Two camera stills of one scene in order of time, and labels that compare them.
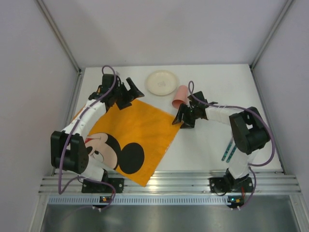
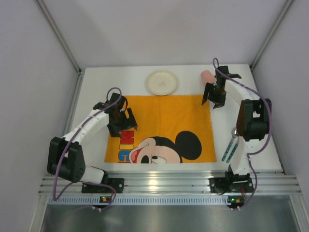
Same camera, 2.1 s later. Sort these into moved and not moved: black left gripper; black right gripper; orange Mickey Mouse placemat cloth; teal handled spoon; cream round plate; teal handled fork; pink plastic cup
Moved: pink plastic cup; black right gripper; black left gripper; orange Mickey Mouse placemat cloth
Not moved: cream round plate; teal handled fork; teal handled spoon
